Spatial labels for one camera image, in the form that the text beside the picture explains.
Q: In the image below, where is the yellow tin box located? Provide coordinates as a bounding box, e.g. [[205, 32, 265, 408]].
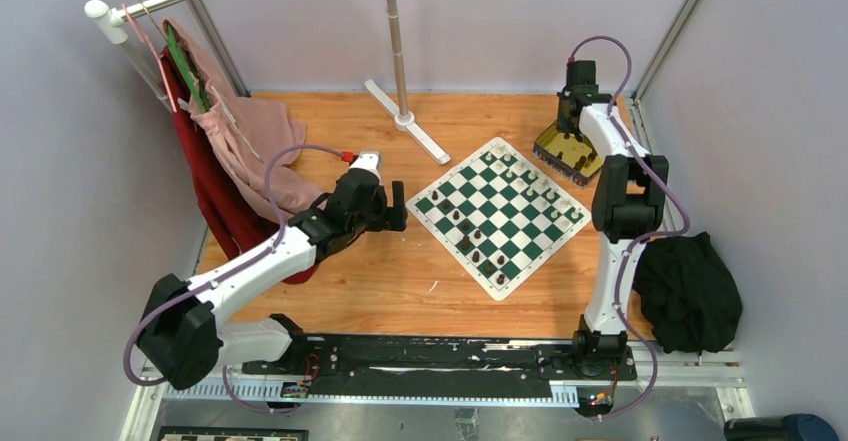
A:
[[532, 122, 603, 188]]

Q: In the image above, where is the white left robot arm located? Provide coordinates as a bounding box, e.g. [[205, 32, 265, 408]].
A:
[[128, 167, 408, 390]]

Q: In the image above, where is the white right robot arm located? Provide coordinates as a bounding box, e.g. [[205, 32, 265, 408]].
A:
[[557, 57, 668, 379]]

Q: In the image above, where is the green white chess mat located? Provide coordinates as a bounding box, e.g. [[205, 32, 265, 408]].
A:
[[406, 137, 591, 301]]

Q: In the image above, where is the white clothes rack stand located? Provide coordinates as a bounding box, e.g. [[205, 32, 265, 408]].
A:
[[364, 0, 451, 165]]

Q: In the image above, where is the red cloth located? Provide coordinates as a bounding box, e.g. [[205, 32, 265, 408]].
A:
[[160, 50, 298, 259]]

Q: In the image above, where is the pink cloth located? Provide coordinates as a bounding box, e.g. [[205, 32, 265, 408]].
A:
[[163, 18, 324, 222]]

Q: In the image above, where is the green hanger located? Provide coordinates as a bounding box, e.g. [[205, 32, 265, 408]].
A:
[[163, 22, 211, 113]]

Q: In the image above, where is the black cloth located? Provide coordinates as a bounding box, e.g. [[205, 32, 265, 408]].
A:
[[633, 232, 743, 354]]

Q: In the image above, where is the white rack bar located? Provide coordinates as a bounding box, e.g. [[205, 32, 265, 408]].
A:
[[84, 0, 293, 111]]

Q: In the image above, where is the dark blue cylinder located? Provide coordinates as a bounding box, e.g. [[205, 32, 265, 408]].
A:
[[723, 413, 840, 441]]

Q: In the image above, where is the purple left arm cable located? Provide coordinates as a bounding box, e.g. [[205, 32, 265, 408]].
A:
[[123, 144, 356, 415]]

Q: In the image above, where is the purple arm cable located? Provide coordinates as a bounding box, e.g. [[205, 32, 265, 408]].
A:
[[123, 144, 356, 415], [568, 35, 692, 419]]

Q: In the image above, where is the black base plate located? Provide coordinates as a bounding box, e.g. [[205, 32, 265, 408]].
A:
[[243, 333, 637, 400]]

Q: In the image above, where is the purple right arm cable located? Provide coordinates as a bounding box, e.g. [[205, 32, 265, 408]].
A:
[[568, 35, 692, 419]]

